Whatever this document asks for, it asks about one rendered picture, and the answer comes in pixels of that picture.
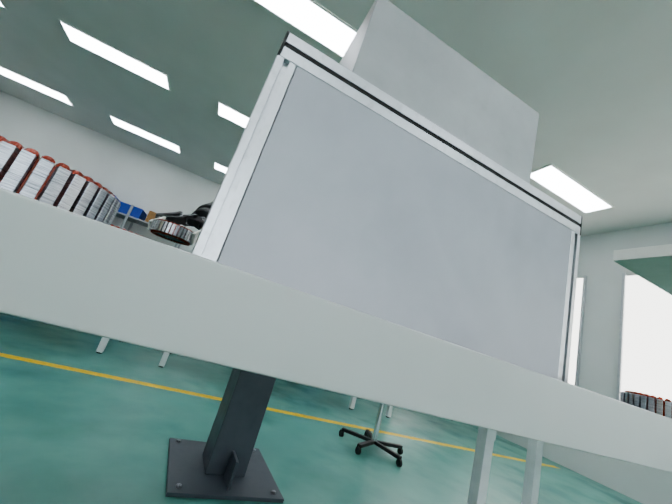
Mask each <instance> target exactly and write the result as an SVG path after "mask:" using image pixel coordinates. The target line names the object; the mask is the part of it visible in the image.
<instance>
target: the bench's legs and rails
mask: <svg viewBox="0 0 672 504"><path fill-rule="evenodd" d="M494 438H495V430H491V429H487V428H482V427H479V428H478V434H477V441H476V447H475V454H474V460H473V467H472V473H471V480H470V486H469V493H468V499H467V504H485V502H486V495H487V488H488V481H489V474H490V466H491V459H492V452H493V445H494Z"/></svg>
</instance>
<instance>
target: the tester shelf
mask: <svg viewBox="0 0 672 504"><path fill-rule="evenodd" d="M277 55H280V56H281V57H283V58H285V59H284V63H286V64H287V65H289V63H290V62H291V63H293V64H295V65H296V66H298V67H300V68H301V69H303V70H305V71H306V72H308V73H310V74H311V75H313V76H315V77H316V78H318V79H320V80H321V81H323V82H325V83H326V84H328V85H330V86H331V87H333V88H335V89H336V90H338V91H340V92H342V93H343V94H345V95H347V96H348V97H350V98H352V99H353V100H355V101H357V102H358V103H360V104H362V105H363V106H365V107H367V108H368V109H370V110H372V111H373V112H375V113H377V114H378V115H380V116H382V117H383V118H385V119H387V120H388V121H390V122H392V123H393V124H395V125H397V126H398V127H400V128H402V129H403V130H405V131H407V132H408V133H410V134H412V135H413V136H415V137H417V138H418V139H420V140H422V141H423V142H425V143H427V144H428V145H430V146H432V147H433V148H435V149H437V150H438V151H440V152H442V153H443V154H445V155H447V156H448V157H450V158H452V159H453V160H455V161H457V162H458V163H460V164H462V165H463V166H465V167H467V168H468V169H470V170H472V171H473V172H475V173H477V174H478V175H480V176H482V177H483V178H485V179H487V180H488V181H490V182H492V183H494V184H495V185H497V186H499V187H500V188H502V189H504V190H505V191H507V192H509V193H510V194H512V195H514V196H515V197H517V198H519V199H520V200H522V201H524V202H525V203H527V204H529V205H530V206H532V207H534V208H535V209H537V210H539V211H540V212H542V213H544V214H545V215H547V216H549V217H550V218H552V219H554V220H555V221H557V222H559V223H560V224H562V225H564V226H565V227H567V228H569V229H570V230H572V231H574V232H575V234H579V235H580V236H581V229H582V216H580V215H578V214H577V213H575V212H573V211H572V210H570V209H569V208H567V207H565V206H564V205H562V204H561V203H559V202H558V201H556V200H554V199H553V198H551V197H550V196H548V195H546V194H545V193H543V192H542V191H540V190H539V189H537V188H535V187H534V186H532V185H531V184H529V183H527V182H526V181H524V180H523V179H521V178H520V177H518V176H516V175H515V174H513V173H512V172H510V171H508V170H507V169H505V168H504V167H502V166H501V165H499V164H497V163H496V162H494V161H493V160H491V159H489V158H488V157H486V156H485V155H483V154H482V153H480V152H478V151H477V150H475V149H474V148H472V147H470V146H469V145H467V144H466V143H464V142H463V141H461V140H459V139H458V138H456V137H455V136H453V135H451V134H450V133H448V132H447V131H445V130H444V129H442V128H440V127H439V126H437V125H436V124H434V123H432V122H431V121H429V120H428V119H426V118H425V117H423V116H421V115H420V114H418V113H417V112H415V111H413V110H412V109H410V108H409V107H407V106H406V105H404V104H402V103H401V102H399V101H398V100H396V99H394V98H393V97H391V96H390V95H388V94H387V93H385V92H383V91H382V90H380V89H379V88H377V87H375V86H374V85H372V84H371V83H369V82H368V81H366V80H364V79H363V78H361V77H360V76H358V75H356V74H355V73H353V72H352V71H350V70H349V69H347V68H345V67H344V66H342V65H341V64H339V63H337V62H336V61H334V60H333V59H331V58H330V57H328V56H326V55H325V54H323V53H322V52H320V51H318V50H317V49H315V48H314V47H312V46H311V45H309V44H307V43H306V42H304V41H303V40H301V39H299V38H298V37H296V36H295V35H293V34H292V33H290V31H287V33H286V35H285V38H284V40H283V42H282V44H281V47H280V49H279V51H278V54H277Z"/></svg>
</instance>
